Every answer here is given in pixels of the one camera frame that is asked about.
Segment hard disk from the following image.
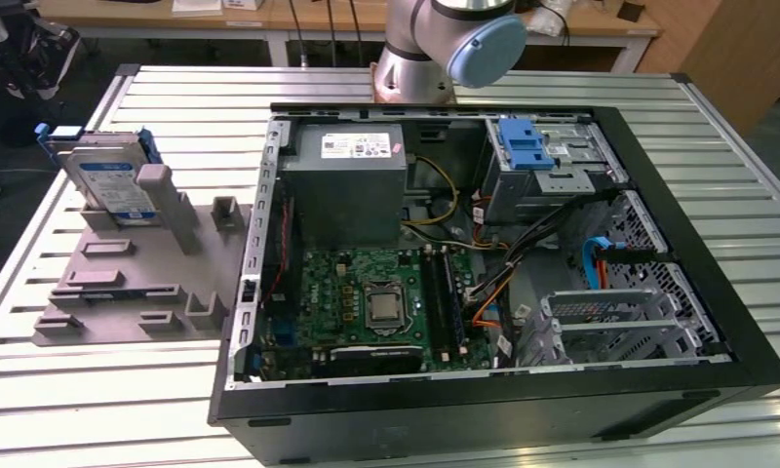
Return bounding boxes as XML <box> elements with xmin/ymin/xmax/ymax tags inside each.
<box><xmin>34</xmin><ymin>124</ymin><xmax>164</xmax><ymax>228</ymax></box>

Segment black power wire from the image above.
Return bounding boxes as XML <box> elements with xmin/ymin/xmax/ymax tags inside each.
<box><xmin>600</xmin><ymin>249</ymin><xmax>675</xmax><ymax>267</ymax></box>

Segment metal disk bay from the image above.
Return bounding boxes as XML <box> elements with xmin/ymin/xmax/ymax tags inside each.
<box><xmin>516</xmin><ymin>287</ymin><xmax>720</xmax><ymax>367</ymax></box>

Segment wooden desk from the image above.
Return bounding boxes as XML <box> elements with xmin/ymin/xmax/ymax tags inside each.
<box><xmin>37</xmin><ymin>0</ymin><xmax>664</xmax><ymax>67</ymax></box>

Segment grey parts rack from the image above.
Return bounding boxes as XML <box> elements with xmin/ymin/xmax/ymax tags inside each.
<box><xmin>29</xmin><ymin>164</ymin><xmax>254</xmax><ymax>348</ymax></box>

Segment grey power supply unit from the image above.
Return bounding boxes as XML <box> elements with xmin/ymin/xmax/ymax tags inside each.
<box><xmin>278</xmin><ymin>121</ymin><xmax>409</xmax><ymax>250</ymax></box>

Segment green motherboard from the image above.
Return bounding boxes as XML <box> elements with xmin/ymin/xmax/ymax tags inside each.
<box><xmin>258</xmin><ymin>246</ymin><xmax>494</xmax><ymax>379</ymax></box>

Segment CPU socket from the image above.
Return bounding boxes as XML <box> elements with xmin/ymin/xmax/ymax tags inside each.
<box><xmin>360</xmin><ymin>280</ymin><xmax>409</xmax><ymax>337</ymax></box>

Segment silver CPU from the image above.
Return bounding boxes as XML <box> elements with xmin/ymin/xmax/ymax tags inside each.
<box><xmin>366</xmin><ymin>292</ymin><xmax>404</xmax><ymax>326</ymax></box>

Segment blue drive latch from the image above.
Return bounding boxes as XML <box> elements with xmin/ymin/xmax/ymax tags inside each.
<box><xmin>497</xmin><ymin>116</ymin><xmax>557</xmax><ymax>172</ymax></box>

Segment black RAM slot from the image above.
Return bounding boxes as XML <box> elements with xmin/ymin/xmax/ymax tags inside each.
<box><xmin>441</xmin><ymin>248</ymin><xmax>470</xmax><ymax>355</ymax></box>
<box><xmin>421</xmin><ymin>246</ymin><xmax>448</xmax><ymax>360</ymax></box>

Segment black graphics card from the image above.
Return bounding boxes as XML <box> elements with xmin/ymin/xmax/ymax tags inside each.
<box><xmin>310</xmin><ymin>343</ymin><xmax>425</xmax><ymax>376</ymax></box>

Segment metal optical drive cage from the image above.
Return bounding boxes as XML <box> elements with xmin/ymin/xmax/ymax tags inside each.
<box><xmin>480</xmin><ymin>116</ymin><xmax>629</xmax><ymax>225</ymax></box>

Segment black open PC case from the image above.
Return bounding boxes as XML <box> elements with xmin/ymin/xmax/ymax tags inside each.
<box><xmin>206</xmin><ymin>99</ymin><xmax>780</xmax><ymax>467</ymax></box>

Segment brown wooden cabinet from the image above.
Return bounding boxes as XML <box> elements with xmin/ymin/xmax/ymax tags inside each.
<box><xmin>636</xmin><ymin>0</ymin><xmax>780</xmax><ymax>140</ymax></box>

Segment yellow wires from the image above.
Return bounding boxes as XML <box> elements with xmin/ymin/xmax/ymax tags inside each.
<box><xmin>398</xmin><ymin>154</ymin><xmax>460</xmax><ymax>228</ymax></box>

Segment black cable bundle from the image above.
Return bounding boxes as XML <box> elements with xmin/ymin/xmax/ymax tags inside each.
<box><xmin>466</xmin><ymin>194</ymin><xmax>599</xmax><ymax>313</ymax></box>

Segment orange wires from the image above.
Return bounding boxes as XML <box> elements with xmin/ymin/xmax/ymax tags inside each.
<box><xmin>470</xmin><ymin>272</ymin><xmax>514</xmax><ymax>328</ymax></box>

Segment blue flat data wire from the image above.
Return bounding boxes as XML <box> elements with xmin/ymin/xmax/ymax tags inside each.
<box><xmin>579</xmin><ymin>235</ymin><xmax>628</xmax><ymax>293</ymax></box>

